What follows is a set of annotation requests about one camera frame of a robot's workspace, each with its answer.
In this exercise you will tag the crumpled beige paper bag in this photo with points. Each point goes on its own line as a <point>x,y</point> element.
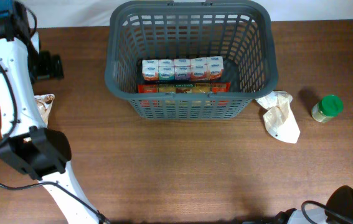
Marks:
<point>279,119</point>

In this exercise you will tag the white tissue multipack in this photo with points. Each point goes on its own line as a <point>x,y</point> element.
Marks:
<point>183,69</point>

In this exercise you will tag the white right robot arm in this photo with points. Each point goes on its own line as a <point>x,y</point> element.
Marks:
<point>337,210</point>

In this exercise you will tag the orange biscuit packet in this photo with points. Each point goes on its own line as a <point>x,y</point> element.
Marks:
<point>188,88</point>

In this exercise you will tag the white brown bread bag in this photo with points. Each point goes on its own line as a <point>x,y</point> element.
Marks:
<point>44,104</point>

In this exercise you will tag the green lid jar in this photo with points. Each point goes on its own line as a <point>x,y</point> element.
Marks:
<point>327,108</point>

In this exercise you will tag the grey plastic basket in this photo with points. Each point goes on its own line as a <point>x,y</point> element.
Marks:
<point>238,31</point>

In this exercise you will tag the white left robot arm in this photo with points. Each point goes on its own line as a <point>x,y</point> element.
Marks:
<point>27,144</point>

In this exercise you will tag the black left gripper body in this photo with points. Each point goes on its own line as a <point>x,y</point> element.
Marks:
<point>45,66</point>

